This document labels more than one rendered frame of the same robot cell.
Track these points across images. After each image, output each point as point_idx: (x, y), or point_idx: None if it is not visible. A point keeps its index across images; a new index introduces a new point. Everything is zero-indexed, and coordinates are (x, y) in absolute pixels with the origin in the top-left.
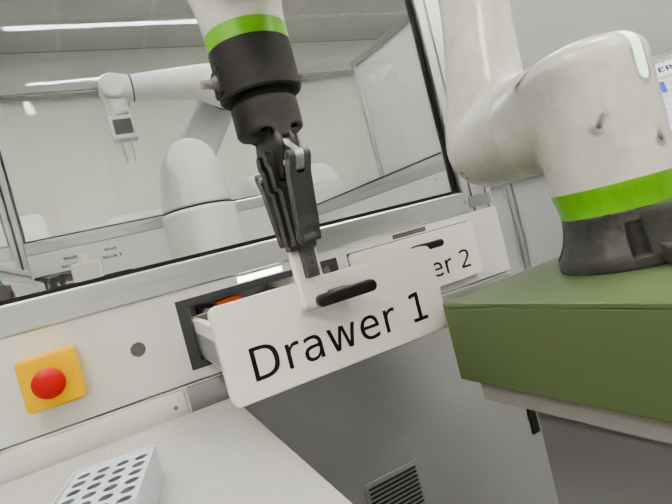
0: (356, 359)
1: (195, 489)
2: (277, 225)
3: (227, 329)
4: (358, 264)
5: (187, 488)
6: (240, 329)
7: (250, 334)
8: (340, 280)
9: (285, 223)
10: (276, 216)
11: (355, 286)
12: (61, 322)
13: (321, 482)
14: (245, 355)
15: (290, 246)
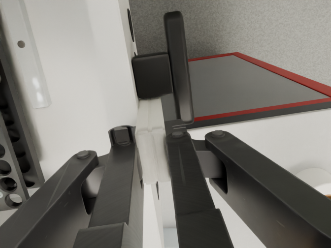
0: None
1: (169, 205)
2: (86, 225)
3: (162, 235)
4: (97, 8)
5: (161, 210)
6: (159, 218)
7: (157, 203)
8: (130, 65)
9: (142, 211)
10: (73, 238)
11: (187, 56)
12: None
13: (238, 127)
14: (158, 201)
15: (143, 181)
